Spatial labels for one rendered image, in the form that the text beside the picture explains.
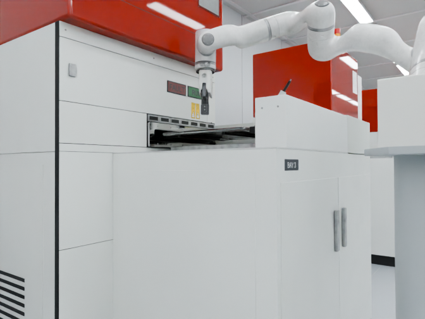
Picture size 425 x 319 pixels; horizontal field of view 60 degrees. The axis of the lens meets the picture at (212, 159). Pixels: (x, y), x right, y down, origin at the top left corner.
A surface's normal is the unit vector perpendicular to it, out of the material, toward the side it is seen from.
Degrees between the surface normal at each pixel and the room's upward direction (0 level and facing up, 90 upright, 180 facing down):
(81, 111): 90
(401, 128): 90
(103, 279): 90
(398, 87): 90
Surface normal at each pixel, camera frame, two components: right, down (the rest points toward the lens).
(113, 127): 0.81, -0.01
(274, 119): -0.59, -0.01
